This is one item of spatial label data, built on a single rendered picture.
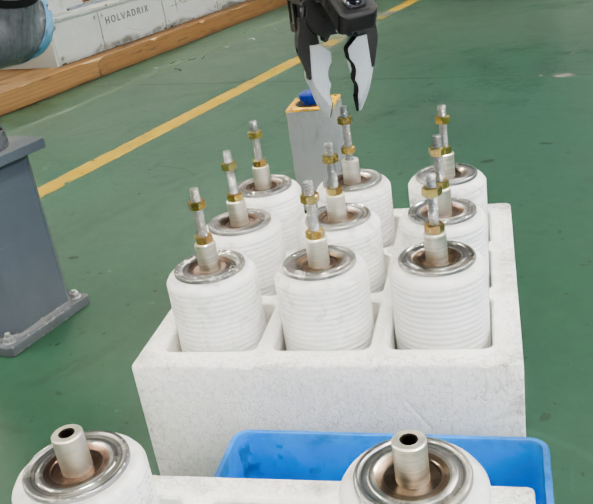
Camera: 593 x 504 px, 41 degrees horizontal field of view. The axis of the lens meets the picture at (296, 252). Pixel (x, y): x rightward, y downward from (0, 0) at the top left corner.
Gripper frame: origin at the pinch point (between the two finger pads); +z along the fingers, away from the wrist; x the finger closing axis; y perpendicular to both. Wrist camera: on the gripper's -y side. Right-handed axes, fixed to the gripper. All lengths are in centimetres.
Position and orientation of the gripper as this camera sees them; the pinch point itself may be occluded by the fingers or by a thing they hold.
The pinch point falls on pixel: (344, 104)
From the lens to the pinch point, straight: 98.9
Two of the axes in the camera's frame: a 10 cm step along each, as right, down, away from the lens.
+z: 1.4, 9.0, 4.1
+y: -2.8, -3.6, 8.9
